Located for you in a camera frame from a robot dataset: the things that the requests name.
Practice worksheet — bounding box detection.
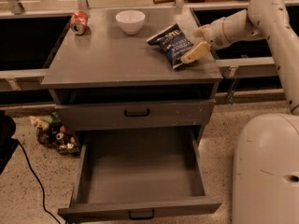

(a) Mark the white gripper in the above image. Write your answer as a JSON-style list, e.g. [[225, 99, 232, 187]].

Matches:
[[180, 17, 232, 63]]

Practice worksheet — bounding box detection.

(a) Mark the blue chip bag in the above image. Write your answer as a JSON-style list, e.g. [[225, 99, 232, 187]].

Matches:
[[147, 23, 193, 69]]

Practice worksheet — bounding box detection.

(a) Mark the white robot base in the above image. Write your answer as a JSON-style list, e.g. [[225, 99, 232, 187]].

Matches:
[[232, 114, 299, 224]]

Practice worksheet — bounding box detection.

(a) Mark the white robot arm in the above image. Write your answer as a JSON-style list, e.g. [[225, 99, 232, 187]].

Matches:
[[181, 0, 299, 116]]

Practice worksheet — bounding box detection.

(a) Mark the grey drawer cabinet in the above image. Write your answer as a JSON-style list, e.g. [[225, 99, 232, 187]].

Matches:
[[42, 8, 221, 143]]

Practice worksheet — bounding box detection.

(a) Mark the open grey middle drawer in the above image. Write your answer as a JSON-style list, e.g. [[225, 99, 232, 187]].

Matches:
[[58, 127, 221, 224]]

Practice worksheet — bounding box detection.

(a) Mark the closed grey top drawer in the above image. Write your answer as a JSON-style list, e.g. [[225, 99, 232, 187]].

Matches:
[[56, 100, 215, 131]]

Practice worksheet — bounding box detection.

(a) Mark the white ceramic bowl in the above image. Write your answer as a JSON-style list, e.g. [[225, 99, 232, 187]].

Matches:
[[115, 10, 146, 35]]

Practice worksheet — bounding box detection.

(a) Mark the crushed orange soda can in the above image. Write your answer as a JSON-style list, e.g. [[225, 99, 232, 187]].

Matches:
[[70, 10, 88, 35]]

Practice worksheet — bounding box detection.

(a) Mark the pile of snacks on floor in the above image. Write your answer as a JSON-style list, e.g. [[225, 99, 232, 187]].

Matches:
[[30, 112, 80, 156]]

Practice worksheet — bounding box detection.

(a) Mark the black object at left edge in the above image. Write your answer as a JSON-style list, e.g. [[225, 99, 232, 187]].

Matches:
[[0, 111, 20, 174]]

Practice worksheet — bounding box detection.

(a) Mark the black top drawer handle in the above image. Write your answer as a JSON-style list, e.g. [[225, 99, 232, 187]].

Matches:
[[123, 108, 150, 118]]

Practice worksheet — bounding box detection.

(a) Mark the black drawer handle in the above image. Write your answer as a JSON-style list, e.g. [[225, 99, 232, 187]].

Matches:
[[128, 209, 155, 220], [123, 108, 150, 118]]

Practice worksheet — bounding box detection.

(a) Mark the black middle drawer handle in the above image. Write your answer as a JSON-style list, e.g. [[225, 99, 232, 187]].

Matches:
[[128, 209, 155, 220]]

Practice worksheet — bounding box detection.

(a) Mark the black cable on floor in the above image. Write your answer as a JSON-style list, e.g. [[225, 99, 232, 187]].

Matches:
[[18, 140, 64, 224]]

